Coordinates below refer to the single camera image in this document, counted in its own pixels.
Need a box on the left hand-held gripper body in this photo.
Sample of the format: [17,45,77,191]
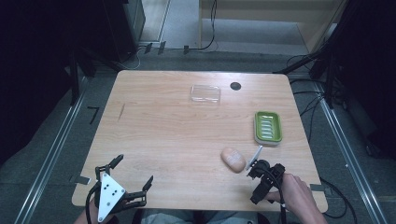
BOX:
[92,172,129,223]

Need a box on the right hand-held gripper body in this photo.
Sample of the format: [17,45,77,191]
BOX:
[246,145,287,189]

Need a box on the peach soap bar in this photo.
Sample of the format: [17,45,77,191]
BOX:
[219,147,248,175]

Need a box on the person's right hand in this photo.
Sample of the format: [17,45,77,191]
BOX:
[265,173,316,217]

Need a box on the person's left hand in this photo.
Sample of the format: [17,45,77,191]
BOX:
[73,199,108,224]

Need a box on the green soap dish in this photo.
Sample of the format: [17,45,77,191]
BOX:
[253,110,284,147]

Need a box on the black metal stand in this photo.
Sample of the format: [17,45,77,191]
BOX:
[273,0,356,110]
[66,46,97,106]

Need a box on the clear plastic lid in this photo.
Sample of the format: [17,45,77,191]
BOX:
[190,84,222,105]

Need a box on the dark cabinet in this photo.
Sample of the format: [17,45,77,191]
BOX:
[99,0,147,63]

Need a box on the light wooden shelf unit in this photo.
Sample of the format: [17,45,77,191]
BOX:
[198,0,348,54]

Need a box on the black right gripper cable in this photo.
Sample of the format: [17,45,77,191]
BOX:
[260,160,289,224]

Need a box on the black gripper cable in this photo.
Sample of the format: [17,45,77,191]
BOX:
[260,160,289,224]
[85,181,102,224]

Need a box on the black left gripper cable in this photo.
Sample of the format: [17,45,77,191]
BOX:
[85,181,102,224]

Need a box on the metal floor rail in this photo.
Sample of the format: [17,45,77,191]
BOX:
[316,82,390,224]
[13,76,90,224]

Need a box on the black floor cable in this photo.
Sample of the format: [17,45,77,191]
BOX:
[318,176,359,224]
[286,54,326,146]

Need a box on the white floor cable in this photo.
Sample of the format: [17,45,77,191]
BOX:
[122,45,148,71]

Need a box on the black hanging cable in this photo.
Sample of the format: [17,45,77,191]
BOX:
[183,0,219,54]

